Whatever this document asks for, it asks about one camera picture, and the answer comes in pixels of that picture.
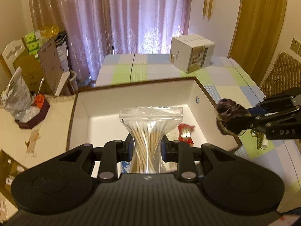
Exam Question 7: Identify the purple velvet scrunchie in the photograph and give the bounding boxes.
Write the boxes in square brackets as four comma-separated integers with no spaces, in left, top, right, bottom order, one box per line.
[215,98,252,136]

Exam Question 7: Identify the white pill bottle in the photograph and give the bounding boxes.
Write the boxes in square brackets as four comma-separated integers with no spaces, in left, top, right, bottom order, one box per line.
[261,138,268,150]

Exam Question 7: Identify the red snack packet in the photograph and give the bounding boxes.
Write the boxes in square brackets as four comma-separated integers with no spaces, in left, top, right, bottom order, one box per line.
[178,124,195,146]

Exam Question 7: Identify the cotton swabs plastic bag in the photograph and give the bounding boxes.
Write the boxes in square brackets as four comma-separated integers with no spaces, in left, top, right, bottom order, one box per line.
[119,106,183,174]

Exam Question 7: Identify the quilted gold chair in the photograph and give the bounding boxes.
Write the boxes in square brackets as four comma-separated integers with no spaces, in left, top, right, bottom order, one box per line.
[261,52,301,96]

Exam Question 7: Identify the brown storage box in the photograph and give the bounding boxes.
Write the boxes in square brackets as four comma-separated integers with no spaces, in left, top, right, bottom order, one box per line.
[66,76,243,177]

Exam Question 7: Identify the checked tablecloth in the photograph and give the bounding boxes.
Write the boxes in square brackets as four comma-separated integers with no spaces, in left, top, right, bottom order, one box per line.
[94,53,301,208]

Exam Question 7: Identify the dark red tray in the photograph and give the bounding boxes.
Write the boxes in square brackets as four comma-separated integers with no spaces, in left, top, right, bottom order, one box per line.
[15,95,50,129]

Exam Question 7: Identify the white gold product box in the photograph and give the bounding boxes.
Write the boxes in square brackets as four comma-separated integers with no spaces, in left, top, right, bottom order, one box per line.
[170,34,215,73]

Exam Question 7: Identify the brown cardboard box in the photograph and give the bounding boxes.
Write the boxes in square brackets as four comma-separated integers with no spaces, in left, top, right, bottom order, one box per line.
[13,38,63,95]

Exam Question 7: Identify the grey plastic bag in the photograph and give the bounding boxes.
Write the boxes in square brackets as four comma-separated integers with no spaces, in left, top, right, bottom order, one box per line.
[1,67,32,121]

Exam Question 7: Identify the purple curtain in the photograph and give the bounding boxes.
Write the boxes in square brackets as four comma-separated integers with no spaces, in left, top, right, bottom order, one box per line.
[29,0,192,82]

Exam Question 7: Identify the green tissue packs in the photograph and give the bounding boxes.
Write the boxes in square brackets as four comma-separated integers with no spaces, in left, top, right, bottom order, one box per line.
[24,30,45,59]

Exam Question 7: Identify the yellow ribbon bow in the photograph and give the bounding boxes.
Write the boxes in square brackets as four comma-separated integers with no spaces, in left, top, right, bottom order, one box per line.
[40,25,60,38]

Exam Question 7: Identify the white carved chair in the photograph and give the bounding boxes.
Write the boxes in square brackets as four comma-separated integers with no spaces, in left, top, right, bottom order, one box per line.
[1,38,27,78]

